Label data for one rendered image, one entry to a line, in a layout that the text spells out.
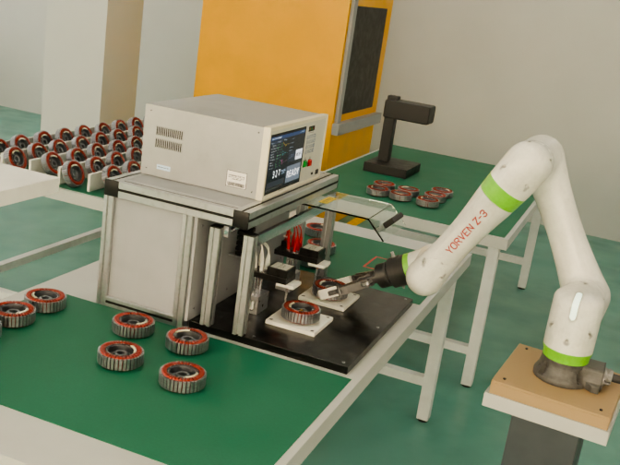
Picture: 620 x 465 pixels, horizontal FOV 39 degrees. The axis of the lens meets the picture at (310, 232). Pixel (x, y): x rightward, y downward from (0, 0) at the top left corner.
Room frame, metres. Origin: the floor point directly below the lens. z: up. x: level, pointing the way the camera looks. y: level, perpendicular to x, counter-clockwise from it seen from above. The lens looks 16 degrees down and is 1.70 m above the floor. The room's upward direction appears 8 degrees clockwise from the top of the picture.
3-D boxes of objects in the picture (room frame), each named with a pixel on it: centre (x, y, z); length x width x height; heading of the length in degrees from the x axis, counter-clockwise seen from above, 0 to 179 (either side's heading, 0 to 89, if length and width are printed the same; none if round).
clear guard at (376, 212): (2.63, -0.10, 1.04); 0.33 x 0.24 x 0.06; 70
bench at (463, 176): (4.75, -0.66, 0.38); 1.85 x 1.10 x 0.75; 160
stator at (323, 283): (2.56, -0.09, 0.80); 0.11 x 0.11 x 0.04
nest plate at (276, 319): (2.33, -0.01, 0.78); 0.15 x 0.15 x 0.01; 70
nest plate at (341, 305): (2.56, -0.09, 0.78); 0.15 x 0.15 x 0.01; 70
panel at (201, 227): (2.53, 0.19, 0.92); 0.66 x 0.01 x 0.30; 160
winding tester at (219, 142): (2.56, 0.25, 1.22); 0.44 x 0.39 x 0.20; 160
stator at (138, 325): (2.14, 0.43, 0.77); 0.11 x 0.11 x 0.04
